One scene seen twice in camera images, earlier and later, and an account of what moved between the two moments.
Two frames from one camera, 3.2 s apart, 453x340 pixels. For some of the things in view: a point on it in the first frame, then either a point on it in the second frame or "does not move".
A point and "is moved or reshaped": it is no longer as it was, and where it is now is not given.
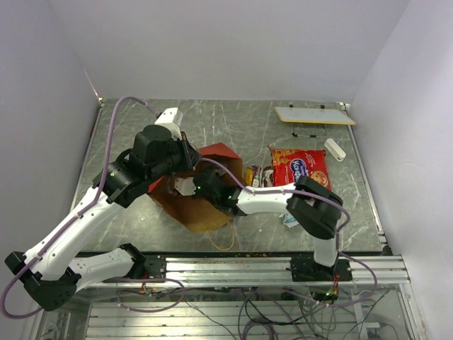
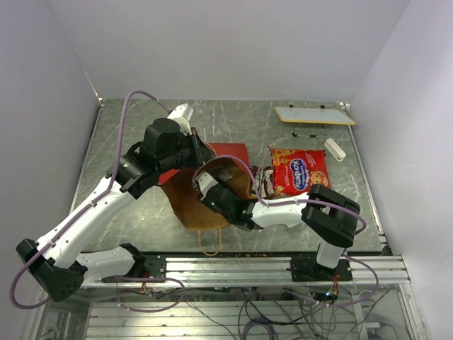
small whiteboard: x=315 y=115 does not move
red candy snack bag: x=289 y=164 does not move
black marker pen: x=311 y=136 does not move
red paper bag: x=192 y=211 is moved or reshaped
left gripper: x=190 y=154 -> x=201 y=151
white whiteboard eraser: x=335 y=149 does not move
